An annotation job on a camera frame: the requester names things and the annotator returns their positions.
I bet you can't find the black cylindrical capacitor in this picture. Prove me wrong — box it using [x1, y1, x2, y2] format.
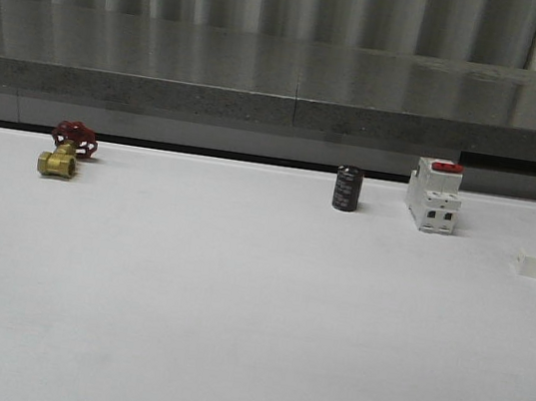
[331, 165, 364, 212]

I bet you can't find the brass valve red handwheel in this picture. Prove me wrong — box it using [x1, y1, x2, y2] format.
[36, 121, 98, 179]

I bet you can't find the grey stone counter ledge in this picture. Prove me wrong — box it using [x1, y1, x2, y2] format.
[0, 0, 536, 162]

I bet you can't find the white circuit breaker red switch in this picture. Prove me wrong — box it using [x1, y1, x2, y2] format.
[405, 157, 463, 235]

